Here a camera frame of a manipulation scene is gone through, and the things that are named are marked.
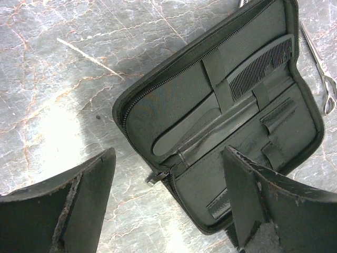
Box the silver thinning scissors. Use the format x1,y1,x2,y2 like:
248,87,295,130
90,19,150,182
239,0,249,8

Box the black handled tail comb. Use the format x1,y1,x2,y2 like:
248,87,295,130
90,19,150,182
152,34,294,156

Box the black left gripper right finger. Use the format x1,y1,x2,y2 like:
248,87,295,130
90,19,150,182
222,146,336,252

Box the silver hair scissors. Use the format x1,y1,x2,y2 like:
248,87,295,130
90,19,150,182
300,21,336,115

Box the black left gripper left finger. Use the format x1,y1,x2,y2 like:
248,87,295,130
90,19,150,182
1,148,116,252

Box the black zip tool case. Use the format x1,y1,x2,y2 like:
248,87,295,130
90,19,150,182
112,1,324,235

